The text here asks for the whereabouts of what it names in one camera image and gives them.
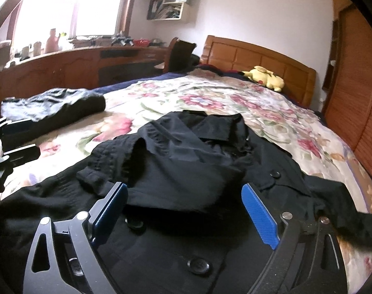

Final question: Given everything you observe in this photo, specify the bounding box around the bright window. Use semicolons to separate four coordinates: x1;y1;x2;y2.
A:
11;0;128;49

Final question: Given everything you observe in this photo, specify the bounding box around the dark grey folded garment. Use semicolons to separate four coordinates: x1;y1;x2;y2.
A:
0;88;106;141

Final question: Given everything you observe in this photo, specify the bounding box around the black coat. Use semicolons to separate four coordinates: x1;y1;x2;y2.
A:
0;110;372;294

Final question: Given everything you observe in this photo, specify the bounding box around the black metal gadget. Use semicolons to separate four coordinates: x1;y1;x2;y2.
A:
112;34;134;47

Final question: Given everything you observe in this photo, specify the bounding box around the pink vase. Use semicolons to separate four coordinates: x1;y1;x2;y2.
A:
45;28;61;54

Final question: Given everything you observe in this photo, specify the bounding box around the wooden chair with dark cushion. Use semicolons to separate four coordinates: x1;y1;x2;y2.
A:
154;37;200;74

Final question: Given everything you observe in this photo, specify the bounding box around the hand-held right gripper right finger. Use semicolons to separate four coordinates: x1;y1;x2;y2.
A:
241;183;349;294

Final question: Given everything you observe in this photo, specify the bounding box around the white wall shelf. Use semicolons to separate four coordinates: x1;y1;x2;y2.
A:
147;0;192;23

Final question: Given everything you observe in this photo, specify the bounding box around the dark red pillow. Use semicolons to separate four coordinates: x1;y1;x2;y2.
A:
201;64;244;78

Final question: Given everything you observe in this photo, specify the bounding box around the floral bedspread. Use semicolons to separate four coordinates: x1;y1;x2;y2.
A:
0;67;372;294

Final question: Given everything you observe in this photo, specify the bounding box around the wooden desk cabinet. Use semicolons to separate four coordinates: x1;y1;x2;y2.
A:
0;45;171;120

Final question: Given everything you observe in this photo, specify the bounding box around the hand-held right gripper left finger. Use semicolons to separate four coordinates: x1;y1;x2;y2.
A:
23;182;129;294

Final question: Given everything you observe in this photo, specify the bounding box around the yellow plush toy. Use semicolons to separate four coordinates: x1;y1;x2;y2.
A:
241;66;285;92

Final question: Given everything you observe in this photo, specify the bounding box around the navy blue bed sheet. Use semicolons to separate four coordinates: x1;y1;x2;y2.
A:
94;72;189;95

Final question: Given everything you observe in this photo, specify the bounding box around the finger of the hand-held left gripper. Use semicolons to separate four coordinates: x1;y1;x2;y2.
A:
0;145;41;193
0;117;32;143

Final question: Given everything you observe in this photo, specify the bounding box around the wooden wardrobe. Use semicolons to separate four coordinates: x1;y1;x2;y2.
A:
322;0;372;178

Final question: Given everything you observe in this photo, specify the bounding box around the wooden bed headboard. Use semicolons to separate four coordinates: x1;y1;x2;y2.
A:
201;35;317;108

